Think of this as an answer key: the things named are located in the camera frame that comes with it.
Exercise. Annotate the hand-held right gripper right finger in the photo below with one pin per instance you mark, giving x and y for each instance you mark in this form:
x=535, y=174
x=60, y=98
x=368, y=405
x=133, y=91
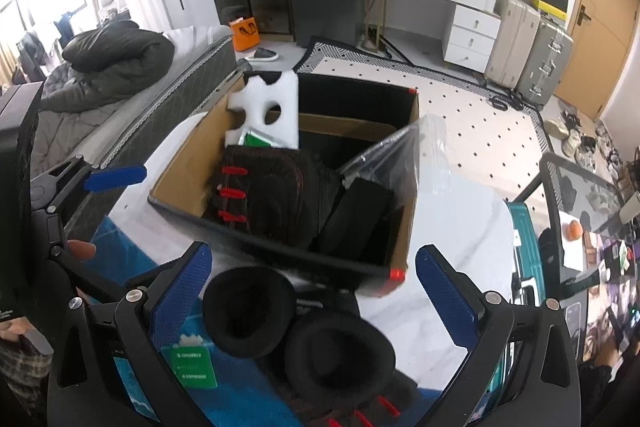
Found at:
x=447, y=302

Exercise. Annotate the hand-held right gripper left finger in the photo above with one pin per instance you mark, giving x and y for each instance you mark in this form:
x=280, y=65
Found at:
x=182, y=302

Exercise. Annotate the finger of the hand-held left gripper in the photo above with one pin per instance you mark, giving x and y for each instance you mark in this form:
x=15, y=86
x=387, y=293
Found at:
x=117, y=176
x=100, y=279

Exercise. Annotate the black ear cushion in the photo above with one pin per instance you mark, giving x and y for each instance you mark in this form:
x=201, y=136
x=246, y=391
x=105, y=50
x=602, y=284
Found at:
x=216, y=302
x=300, y=357

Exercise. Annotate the green card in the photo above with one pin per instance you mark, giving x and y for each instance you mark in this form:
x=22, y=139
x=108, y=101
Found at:
x=192, y=367

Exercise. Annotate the black glove red trim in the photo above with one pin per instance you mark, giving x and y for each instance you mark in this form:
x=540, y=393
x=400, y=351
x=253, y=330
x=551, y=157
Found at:
x=395, y=393
x=280, y=187

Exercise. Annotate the black rectangular pad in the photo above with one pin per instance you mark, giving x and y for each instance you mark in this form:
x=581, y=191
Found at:
x=357, y=212

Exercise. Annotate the black and red cardboard box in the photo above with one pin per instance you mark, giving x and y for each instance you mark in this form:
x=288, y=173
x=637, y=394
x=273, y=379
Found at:
x=325, y=264

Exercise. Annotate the green packet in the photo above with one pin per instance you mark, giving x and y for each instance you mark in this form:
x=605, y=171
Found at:
x=257, y=140

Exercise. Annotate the clear plastic zip bag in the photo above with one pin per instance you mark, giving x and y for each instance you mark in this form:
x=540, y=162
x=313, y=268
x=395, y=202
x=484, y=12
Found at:
x=405, y=157

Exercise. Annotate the white foam insert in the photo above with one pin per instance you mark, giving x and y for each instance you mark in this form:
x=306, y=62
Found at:
x=280, y=92

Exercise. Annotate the person's left hand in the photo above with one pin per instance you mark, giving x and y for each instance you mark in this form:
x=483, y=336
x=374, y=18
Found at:
x=82, y=250

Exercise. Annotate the teal ribbed suitcase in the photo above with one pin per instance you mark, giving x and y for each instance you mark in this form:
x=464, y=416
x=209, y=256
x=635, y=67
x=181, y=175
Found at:
x=525, y=247

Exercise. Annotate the blue desk mat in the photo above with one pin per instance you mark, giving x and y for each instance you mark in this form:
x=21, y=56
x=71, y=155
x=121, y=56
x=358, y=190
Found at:
x=240, y=402

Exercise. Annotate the dark duvet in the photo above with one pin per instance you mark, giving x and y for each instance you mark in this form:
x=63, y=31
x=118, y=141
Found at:
x=115, y=52

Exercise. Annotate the orange fruit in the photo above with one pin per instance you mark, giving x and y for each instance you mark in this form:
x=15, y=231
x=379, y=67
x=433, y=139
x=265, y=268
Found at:
x=573, y=231

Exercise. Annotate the white office chair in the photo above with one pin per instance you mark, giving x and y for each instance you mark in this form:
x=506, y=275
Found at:
x=107, y=4

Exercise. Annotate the glass side table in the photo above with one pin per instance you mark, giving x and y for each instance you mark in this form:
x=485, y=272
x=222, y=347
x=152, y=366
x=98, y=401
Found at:
x=580, y=192

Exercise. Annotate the black and white rug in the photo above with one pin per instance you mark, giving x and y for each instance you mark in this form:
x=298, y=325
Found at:
x=475, y=132

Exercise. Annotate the dark slipper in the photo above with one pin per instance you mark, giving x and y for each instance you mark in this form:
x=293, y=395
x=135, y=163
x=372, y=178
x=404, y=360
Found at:
x=262, y=55

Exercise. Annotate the orange bag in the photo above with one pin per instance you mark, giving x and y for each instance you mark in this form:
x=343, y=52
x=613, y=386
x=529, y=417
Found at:
x=245, y=34

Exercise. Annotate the scattered shoes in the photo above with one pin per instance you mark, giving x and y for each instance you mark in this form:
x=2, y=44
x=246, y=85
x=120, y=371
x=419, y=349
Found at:
x=582, y=142

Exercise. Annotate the silver suitcase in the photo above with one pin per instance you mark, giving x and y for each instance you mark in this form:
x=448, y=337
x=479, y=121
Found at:
x=546, y=62

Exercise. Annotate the beige suitcase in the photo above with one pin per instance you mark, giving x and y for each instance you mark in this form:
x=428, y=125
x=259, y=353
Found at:
x=510, y=42

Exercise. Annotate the white dresser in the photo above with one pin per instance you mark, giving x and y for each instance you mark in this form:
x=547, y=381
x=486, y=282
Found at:
x=465, y=32

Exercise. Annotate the wooden door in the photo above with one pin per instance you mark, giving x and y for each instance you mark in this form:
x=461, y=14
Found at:
x=600, y=47

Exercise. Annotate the yellow and black box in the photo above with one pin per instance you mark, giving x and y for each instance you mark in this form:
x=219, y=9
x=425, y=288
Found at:
x=548, y=3

